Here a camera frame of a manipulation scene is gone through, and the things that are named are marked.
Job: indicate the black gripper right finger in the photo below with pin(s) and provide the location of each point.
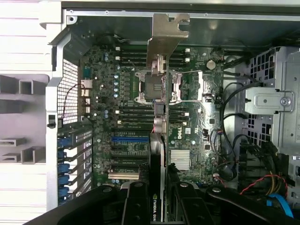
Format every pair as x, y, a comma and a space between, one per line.
187, 206

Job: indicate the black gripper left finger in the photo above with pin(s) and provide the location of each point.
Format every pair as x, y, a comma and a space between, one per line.
136, 206

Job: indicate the white expansion slot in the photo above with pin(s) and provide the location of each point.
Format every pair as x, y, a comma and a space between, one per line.
123, 175

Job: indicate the silver chipset heatsink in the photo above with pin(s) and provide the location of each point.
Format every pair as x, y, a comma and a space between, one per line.
180, 159

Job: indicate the blue expansion slot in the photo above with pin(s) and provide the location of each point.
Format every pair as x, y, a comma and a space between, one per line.
129, 138

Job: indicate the green motherboard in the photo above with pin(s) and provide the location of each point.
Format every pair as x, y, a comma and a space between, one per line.
100, 131

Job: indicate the installed RAM stick with label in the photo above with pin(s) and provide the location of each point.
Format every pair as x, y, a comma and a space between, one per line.
136, 116

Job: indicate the CPU socket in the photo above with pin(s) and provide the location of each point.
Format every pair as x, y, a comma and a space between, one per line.
150, 86

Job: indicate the metal socket cover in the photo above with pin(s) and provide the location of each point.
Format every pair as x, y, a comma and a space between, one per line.
200, 84

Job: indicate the metal disk bay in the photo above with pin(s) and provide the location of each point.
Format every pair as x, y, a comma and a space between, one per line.
264, 100

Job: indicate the small silver heatsink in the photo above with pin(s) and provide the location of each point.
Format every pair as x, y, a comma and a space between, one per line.
85, 84

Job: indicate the silver coin battery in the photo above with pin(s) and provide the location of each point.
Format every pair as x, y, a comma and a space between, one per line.
211, 64

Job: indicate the grey parts rack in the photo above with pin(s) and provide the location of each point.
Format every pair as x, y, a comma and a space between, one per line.
9, 86

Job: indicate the black PC case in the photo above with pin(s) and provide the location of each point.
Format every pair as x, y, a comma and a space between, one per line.
117, 25

